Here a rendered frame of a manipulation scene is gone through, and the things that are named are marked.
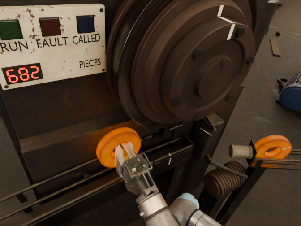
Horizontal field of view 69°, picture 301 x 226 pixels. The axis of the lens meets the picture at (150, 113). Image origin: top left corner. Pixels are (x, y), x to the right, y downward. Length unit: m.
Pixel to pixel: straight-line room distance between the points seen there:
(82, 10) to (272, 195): 1.75
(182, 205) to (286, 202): 1.28
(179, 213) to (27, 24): 0.66
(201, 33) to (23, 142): 0.57
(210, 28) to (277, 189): 1.64
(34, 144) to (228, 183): 0.85
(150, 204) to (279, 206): 1.39
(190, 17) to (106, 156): 0.48
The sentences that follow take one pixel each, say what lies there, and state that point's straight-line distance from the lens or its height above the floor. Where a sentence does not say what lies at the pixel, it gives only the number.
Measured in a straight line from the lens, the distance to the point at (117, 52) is 0.53.
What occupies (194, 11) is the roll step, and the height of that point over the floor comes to 1.27.
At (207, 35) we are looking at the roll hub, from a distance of 0.50.
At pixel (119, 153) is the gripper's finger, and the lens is 0.71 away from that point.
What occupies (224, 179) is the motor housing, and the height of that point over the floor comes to 0.53.
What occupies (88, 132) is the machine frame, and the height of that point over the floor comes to 0.87.
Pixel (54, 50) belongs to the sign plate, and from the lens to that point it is 0.60.
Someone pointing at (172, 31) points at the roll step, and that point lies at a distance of 0.50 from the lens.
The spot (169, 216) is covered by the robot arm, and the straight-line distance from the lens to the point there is 0.65.
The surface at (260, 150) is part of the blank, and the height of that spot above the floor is 0.71.
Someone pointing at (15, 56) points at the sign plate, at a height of 1.14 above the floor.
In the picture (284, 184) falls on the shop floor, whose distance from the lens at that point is 2.07.
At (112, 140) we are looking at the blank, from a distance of 0.70.
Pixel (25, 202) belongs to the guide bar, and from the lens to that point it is 0.88.
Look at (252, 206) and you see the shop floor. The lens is 1.80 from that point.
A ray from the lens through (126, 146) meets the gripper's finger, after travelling 0.74.
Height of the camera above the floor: 1.39
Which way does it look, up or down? 39 degrees down
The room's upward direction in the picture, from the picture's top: 8 degrees clockwise
